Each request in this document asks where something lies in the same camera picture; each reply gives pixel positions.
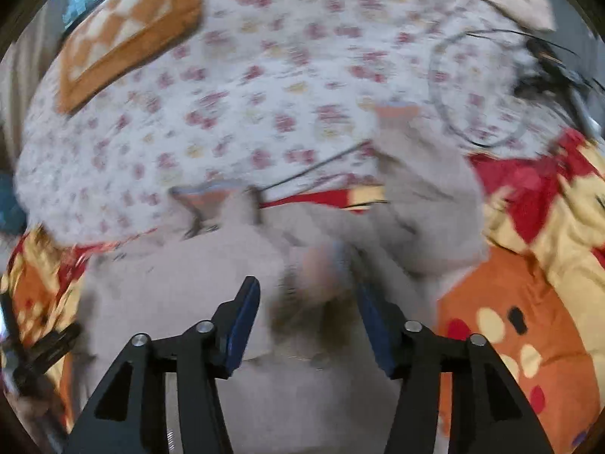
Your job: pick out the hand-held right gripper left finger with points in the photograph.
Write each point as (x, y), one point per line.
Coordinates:
(241, 326)

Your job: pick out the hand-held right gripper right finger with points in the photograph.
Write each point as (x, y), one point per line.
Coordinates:
(378, 331)

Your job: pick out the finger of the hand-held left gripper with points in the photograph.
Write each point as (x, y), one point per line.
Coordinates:
(54, 343)

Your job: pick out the beige garment with striped trim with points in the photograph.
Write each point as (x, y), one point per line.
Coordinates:
(165, 293)

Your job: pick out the teal cloth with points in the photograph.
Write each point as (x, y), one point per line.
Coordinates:
(10, 203)

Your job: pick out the red orange printed blanket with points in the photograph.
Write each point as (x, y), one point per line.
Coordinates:
(520, 293)

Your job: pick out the white floral bedsheet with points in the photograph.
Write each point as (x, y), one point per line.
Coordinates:
(283, 66)

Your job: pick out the dark stand device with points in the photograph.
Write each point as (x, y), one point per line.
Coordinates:
(543, 80)

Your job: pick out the orange checkered cushion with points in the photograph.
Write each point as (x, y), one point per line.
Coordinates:
(132, 23)

